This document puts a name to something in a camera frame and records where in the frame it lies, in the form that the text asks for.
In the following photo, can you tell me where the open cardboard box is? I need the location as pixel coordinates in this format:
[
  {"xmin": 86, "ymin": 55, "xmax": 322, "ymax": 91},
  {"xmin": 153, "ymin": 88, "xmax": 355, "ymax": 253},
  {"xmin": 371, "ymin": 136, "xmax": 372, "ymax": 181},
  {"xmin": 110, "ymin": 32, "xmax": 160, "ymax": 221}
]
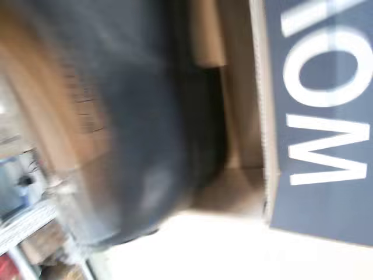
[{"xmin": 0, "ymin": 0, "xmax": 282, "ymax": 228}]

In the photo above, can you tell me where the dark mat with WOWROBO print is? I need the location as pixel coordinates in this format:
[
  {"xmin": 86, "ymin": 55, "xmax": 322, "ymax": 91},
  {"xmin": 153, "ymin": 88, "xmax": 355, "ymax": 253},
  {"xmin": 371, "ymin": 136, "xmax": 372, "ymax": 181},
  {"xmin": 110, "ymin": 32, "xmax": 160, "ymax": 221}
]
[{"xmin": 263, "ymin": 0, "xmax": 373, "ymax": 249}]

